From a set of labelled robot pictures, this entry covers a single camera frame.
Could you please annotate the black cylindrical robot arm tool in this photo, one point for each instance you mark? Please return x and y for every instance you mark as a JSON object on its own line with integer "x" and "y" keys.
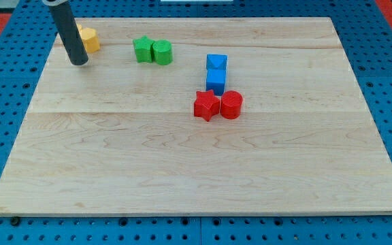
{"x": 66, "y": 26}

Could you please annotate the light wooden board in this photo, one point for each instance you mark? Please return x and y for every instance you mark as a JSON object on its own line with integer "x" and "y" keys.
{"x": 115, "y": 137}

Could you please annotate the red star block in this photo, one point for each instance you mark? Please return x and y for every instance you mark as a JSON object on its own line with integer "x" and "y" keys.
{"x": 206, "y": 105}

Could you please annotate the red cylinder block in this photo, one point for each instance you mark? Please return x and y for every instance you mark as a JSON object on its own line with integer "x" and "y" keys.
{"x": 231, "y": 104}

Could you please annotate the blue cube block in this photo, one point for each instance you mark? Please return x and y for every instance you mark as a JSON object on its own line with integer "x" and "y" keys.
{"x": 216, "y": 81}

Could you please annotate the blue triangular block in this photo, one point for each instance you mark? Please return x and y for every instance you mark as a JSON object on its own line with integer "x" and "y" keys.
{"x": 216, "y": 61}

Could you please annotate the green cylinder block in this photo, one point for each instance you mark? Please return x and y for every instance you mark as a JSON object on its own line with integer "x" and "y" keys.
{"x": 162, "y": 50}

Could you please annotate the green star block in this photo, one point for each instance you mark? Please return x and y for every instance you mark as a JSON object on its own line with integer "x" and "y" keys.
{"x": 143, "y": 49}

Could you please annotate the yellow hexagon block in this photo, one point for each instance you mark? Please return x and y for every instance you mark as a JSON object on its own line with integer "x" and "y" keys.
{"x": 90, "y": 40}

